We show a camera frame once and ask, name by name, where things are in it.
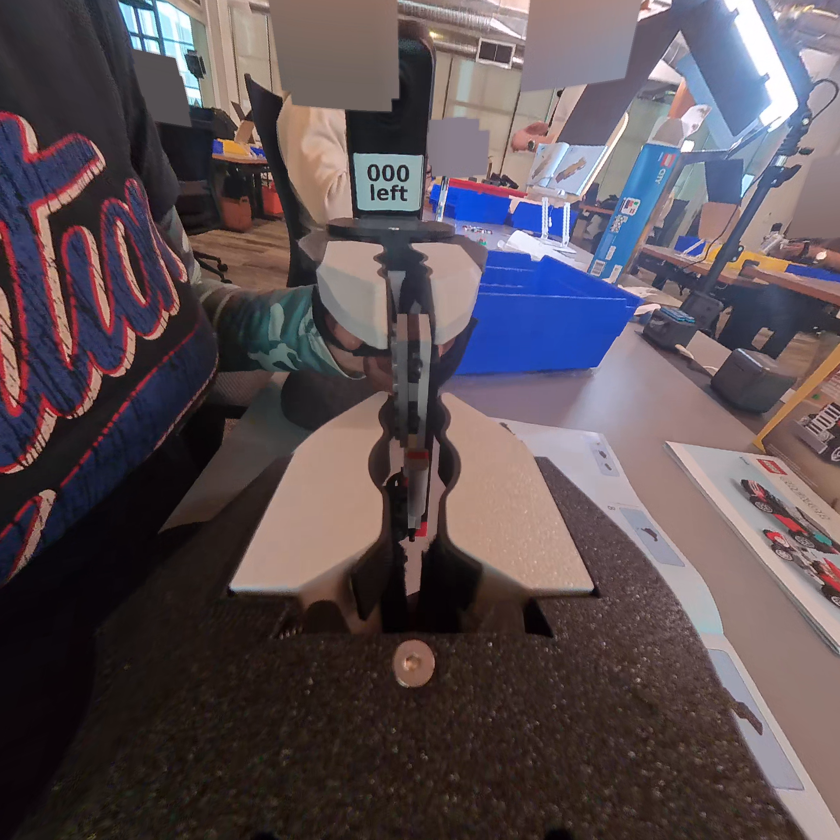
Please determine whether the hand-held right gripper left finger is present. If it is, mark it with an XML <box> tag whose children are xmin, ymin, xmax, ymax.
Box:
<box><xmin>229</xmin><ymin>392</ymin><xmax>403</xmax><ymax>632</ymax></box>

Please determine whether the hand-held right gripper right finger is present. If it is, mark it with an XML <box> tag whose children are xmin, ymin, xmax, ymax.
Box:
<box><xmin>428</xmin><ymin>392</ymin><xmax>595</xmax><ymax>631</ymax></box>

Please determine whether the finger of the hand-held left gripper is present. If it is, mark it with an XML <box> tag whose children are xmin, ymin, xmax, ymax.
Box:
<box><xmin>315</xmin><ymin>241</ymin><xmax>396</xmax><ymax>350</ymax></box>
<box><xmin>412</xmin><ymin>241</ymin><xmax>480</xmax><ymax>347</ymax></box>

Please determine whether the blue plastic bin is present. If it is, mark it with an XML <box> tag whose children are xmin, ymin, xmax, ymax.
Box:
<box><xmin>453</xmin><ymin>252</ymin><xmax>644</xmax><ymax>376</ymax></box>

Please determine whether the partly built lego car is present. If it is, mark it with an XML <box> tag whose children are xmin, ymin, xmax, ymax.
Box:
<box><xmin>390</xmin><ymin>269</ymin><xmax>437</xmax><ymax>542</ymax></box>

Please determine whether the person's left forearm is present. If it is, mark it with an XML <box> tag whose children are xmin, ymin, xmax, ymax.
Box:
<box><xmin>197</xmin><ymin>283</ymin><xmax>365</xmax><ymax>382</ymax></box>

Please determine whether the yellow cardboard set box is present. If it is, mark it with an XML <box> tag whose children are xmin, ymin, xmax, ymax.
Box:
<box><xmin>753</xmin><ymin>341</ymin><xmax>840</xmax><ymax>509</ymax></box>

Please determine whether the person's left hand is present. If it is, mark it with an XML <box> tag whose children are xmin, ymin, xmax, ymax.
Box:
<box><xmin>325</xmin><ymin>319</ymin><xmax>396</xmax><ymax>396</ymax></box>

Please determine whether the white paper bag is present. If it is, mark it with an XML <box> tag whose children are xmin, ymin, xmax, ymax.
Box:
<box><xmin>499</xmin><ymin>230</ymin><xmax>578</xmax><ymax>254</ymax></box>

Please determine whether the row of blue bins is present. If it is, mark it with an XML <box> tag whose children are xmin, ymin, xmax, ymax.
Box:
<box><xmin>430</xmin><ymin>178</ymin><xmax>581</xmax><ymax>232</ymax></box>

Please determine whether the open instruction booklet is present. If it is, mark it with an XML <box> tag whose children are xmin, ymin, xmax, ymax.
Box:
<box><xmin>489</xmin><ymin>420</ymin><xmax>821</xmax><ymax>840</ymax></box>

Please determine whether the clear booklet stand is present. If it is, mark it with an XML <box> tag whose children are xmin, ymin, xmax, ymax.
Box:
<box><xmin>525</xmin><ymin>141</ymin><xmax>608</xmax><ymax>249</ymax></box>

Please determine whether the tall blue cardboard box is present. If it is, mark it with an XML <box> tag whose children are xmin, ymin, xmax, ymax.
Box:
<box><xmin>588</xmin><ymin>121</ymin><xmax>697</xmax><ymax>280</ymax></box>

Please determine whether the black board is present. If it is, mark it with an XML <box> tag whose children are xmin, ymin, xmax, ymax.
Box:
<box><xmin>556</xmin><ymin>7</ymin><xmax>683</xmax><ymax>144</ymax></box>

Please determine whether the closed instruction booklet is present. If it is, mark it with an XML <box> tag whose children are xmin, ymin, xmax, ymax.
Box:
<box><xmin>664</xmin><ymin>441</ymin><xmax>840</xmax><ymax>637</ymax></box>

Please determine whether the wooden desk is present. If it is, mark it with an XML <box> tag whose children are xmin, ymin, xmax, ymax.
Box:
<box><xmin>640</xmin><ymin>243</ymin><xmax>840</xmax><ymax>309</ymax></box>

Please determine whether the dark grey cube case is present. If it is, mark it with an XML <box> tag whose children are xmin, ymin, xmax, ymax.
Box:
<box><xmin>710</xmin><ymin>348</ymin><xmax>798</xmax><ymax>414</ymax></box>

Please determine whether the black light stand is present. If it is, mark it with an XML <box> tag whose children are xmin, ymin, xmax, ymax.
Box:
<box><xmin>679</xmin><ymin>79</ymin><xmax>824</xmax><ymax>329</ymax></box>

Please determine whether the bright light panel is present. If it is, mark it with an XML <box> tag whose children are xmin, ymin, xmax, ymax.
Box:
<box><xmin>669</xmin><ymin>0</ymin><xmax>818</xmax><ymax>135</ymax></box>

